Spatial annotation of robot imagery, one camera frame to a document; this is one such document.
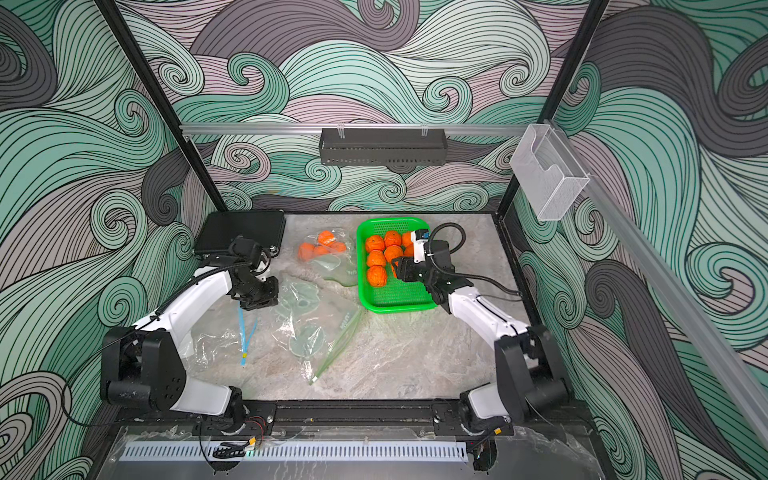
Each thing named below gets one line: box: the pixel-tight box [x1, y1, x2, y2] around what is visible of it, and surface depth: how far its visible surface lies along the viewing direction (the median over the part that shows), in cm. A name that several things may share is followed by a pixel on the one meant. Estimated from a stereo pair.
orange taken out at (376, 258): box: [367, 250, 386, 267], surface depth 102 cm
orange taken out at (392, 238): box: [384, 230, 402, 247], surface depth 106 cm
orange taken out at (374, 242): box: [366, 235, 385, 252], surface depth 106 cm
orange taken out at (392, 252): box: [384, 244, 403, 263], surface depth 103 cm
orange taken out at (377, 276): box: [367, 265, 387, 287], surface depth 96 cm
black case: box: [195, 209, 286, 255], surface depth 120 cm
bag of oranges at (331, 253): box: [297, 228, 358, 286], surface depth 103 cm
